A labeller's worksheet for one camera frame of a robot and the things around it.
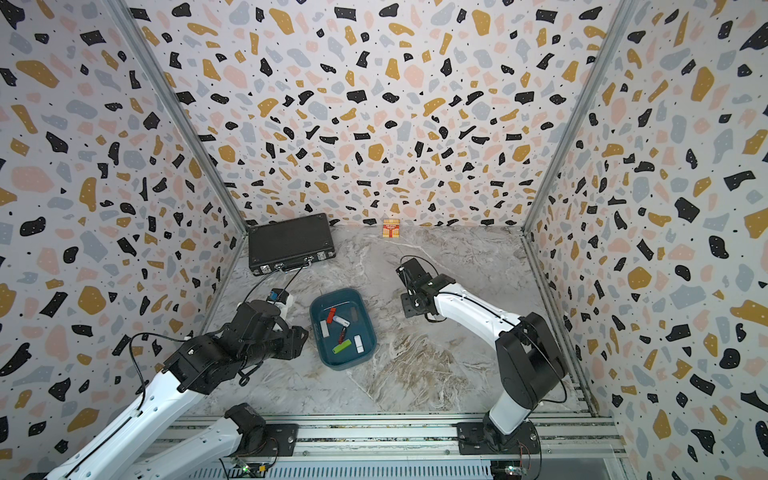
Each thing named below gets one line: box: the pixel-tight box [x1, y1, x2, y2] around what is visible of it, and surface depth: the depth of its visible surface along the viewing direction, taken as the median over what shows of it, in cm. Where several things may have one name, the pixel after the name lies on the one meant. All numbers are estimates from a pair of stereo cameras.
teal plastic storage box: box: [309, 288, 378, 371], surface depth 94 cm
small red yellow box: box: [382, 219, 401, 238], surface depth 123 cm
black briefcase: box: [248, 213, 336, 277], surface depth 112 cm
